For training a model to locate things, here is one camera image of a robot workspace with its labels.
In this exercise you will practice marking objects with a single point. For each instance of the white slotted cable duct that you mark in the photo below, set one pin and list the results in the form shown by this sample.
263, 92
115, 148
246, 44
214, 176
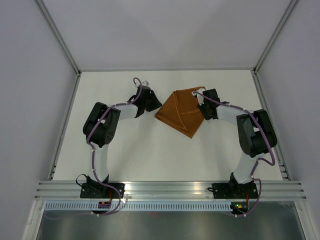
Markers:
158, 206

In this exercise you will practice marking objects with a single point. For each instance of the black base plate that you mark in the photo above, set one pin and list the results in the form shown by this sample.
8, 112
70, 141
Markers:
238, 191
98, 191

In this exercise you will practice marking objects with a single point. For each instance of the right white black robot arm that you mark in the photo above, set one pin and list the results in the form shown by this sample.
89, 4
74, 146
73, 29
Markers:
256, 135

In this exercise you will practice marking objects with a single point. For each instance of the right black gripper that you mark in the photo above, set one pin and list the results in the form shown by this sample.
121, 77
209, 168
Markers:
206, 116

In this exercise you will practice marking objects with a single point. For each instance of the right aluminium frame post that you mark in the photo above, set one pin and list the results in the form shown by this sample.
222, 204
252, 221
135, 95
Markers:
275, 34

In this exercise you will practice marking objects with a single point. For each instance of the left aluminium frame post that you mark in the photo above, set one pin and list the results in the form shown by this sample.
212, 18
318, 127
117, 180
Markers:
40, 4

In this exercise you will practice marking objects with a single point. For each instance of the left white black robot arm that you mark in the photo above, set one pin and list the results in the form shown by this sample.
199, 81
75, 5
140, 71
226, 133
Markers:
101, 124

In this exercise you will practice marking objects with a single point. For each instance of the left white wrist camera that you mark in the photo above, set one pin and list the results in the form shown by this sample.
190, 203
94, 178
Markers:
144, 84

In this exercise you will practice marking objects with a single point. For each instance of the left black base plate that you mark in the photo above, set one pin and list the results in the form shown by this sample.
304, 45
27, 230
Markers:
98, 191

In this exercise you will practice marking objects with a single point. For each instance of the aluminium frame post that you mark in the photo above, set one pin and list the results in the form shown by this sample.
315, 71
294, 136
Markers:
275, 34
40, 4

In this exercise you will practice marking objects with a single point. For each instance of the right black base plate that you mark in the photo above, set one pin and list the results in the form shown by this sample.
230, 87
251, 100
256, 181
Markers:
238, 191

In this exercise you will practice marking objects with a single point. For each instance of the orange-brown cloth napkin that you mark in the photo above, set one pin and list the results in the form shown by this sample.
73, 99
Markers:
181, 113

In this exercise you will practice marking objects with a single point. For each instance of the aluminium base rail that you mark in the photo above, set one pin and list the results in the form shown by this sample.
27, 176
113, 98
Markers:
283, 190

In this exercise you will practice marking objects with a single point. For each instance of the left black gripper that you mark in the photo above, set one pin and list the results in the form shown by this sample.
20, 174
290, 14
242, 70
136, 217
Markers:
156, 104

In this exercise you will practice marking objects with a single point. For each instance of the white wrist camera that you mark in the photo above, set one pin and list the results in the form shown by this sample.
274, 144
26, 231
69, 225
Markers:
198, 93
144, 84

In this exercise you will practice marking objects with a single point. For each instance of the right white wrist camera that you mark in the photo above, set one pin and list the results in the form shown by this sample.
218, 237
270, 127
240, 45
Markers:
198, 93

